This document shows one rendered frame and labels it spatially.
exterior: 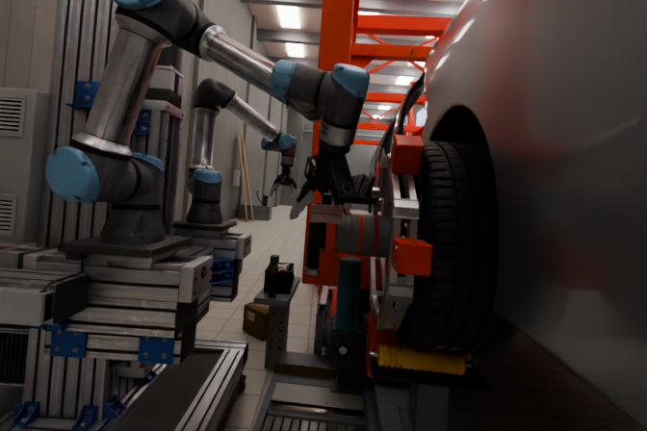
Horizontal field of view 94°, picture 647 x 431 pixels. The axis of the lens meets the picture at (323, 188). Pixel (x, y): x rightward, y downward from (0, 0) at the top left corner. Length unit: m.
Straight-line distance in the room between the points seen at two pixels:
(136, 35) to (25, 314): 0.63
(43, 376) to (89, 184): 0.77
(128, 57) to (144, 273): 0.51
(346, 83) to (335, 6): 1.23
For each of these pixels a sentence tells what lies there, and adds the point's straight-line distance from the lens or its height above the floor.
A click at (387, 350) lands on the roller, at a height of 0.53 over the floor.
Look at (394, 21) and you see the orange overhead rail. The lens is 4.67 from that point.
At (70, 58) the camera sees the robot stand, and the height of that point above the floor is 1.35.
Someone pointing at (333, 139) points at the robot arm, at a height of 1.09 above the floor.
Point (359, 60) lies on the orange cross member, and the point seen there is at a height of 2.57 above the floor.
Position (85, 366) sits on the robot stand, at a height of 0.39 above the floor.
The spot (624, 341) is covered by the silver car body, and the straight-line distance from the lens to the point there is 0.54.
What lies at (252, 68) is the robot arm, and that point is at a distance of 0.81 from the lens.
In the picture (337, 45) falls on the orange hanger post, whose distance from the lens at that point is 1.70.
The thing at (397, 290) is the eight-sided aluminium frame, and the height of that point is 0.75.
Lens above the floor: 0.98
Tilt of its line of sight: 1 degrees up
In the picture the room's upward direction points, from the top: 4 degrees clockwise
